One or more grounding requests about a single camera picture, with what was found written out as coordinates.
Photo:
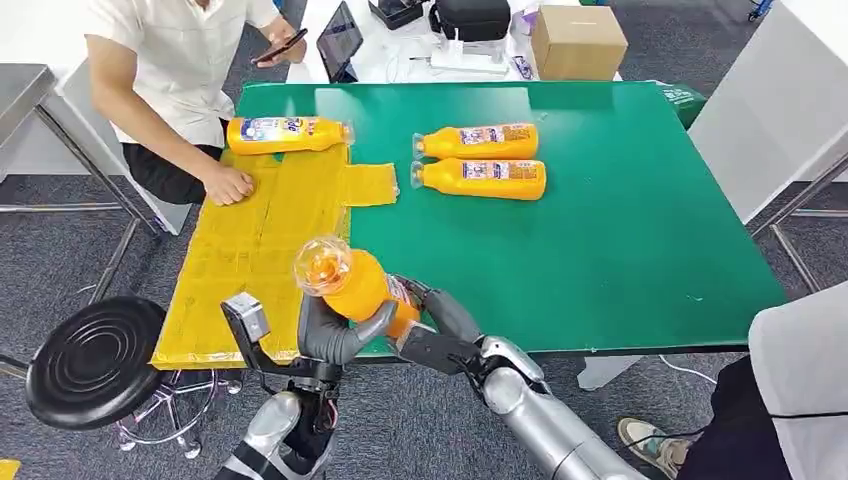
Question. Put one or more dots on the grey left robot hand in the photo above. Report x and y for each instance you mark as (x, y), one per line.
(324, 341)

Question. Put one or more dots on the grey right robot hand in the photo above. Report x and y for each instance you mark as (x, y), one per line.
(447, 314)

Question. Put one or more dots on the orange drink bottle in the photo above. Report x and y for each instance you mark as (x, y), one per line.
(477, 141)
(484, 180)
(358, 285)
(285, 134)

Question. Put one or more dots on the black phone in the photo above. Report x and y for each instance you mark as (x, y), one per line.
(281, 46)

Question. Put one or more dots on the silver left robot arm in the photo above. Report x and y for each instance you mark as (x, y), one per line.
(272, 424)

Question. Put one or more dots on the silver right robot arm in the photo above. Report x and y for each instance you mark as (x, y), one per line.
(543, 424)

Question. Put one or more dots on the yellow sheet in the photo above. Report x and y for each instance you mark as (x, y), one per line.
(252, 265)

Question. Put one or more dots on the green table mat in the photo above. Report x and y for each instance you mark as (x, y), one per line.
(629, 218)

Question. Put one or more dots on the black round stool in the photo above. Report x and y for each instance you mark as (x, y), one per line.
(96, 364)

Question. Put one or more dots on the white table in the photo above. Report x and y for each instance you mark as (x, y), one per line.
(391, 58)
(762, 112)
(73, 112)

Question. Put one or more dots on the dark tablet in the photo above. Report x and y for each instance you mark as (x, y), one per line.
(339, 40)

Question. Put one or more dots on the black bag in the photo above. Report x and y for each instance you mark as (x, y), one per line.
(472, 18)

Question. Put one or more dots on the brown cardboard box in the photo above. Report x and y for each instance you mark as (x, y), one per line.
(578, 43)

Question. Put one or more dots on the black tray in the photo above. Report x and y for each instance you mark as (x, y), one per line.
(397, 10)

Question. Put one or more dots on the seated person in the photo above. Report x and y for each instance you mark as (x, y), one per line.
(179, 66)

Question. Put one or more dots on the green bag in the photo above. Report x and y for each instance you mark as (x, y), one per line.
(684, 102)

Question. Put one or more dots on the small yellow object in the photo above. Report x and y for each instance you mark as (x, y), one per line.
(8, 470)

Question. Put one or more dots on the standing person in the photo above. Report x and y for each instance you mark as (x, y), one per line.
(802, 384)

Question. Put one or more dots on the steel table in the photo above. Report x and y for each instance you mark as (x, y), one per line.
(23, 93)

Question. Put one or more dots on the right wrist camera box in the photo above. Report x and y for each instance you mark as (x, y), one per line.
(437, 351)

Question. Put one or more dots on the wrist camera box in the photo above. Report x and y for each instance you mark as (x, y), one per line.
(437, 351)
(246, 318)

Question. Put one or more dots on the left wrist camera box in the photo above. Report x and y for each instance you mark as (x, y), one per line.
(246, 318)

